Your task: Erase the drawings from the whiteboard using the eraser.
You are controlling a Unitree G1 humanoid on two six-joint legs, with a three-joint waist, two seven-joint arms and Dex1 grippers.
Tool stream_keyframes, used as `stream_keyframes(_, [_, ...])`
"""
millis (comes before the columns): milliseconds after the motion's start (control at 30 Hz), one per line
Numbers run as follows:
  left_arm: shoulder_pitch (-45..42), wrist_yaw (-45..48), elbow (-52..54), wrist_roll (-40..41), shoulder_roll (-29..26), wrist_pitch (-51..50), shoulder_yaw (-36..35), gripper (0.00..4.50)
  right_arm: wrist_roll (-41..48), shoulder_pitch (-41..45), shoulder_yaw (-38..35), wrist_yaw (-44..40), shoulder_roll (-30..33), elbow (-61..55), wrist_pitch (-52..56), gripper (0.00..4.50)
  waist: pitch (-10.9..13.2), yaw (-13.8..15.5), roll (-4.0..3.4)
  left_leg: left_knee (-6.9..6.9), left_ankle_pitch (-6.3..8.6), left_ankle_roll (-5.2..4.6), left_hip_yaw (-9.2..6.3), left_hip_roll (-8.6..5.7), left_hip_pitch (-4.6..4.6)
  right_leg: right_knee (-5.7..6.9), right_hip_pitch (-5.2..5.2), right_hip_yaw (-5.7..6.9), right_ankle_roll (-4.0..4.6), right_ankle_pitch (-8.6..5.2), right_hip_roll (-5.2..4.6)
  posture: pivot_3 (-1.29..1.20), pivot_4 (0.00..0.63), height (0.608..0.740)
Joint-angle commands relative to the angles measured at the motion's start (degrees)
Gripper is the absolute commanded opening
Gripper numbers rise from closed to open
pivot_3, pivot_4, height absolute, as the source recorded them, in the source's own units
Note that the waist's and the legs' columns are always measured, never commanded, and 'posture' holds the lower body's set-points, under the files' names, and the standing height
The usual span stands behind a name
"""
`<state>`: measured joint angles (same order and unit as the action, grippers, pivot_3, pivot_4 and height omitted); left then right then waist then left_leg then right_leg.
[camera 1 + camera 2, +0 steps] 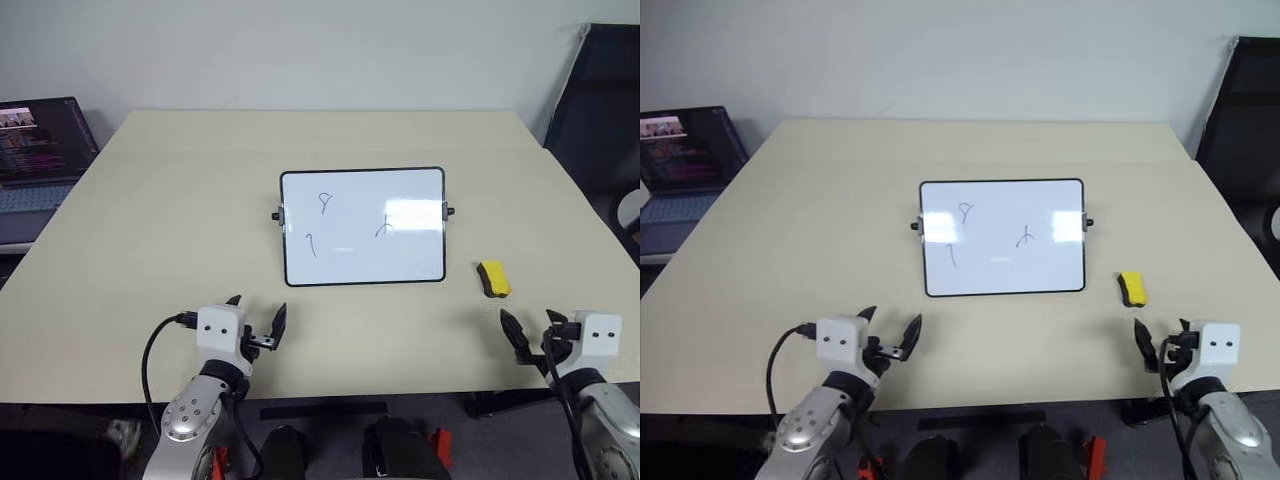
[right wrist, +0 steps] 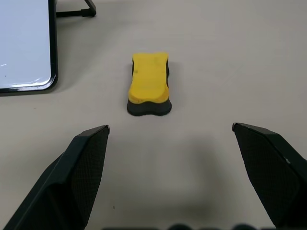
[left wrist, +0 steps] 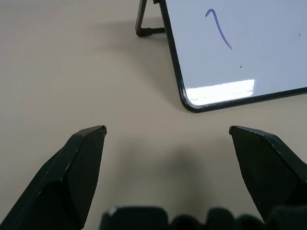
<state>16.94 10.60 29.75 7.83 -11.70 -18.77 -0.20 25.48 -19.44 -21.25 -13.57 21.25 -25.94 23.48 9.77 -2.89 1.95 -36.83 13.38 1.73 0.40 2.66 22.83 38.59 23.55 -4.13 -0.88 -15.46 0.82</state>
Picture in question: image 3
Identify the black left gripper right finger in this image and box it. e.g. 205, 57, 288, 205
228, 125, 307, 225

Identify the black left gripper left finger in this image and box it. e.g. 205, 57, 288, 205
0, 125, 107, 230

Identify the black whiteboard stand leg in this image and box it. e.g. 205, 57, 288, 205
135, 0, 166, 37

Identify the black-framed whiteboard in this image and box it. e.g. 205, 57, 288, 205
153, 0, 307, 114

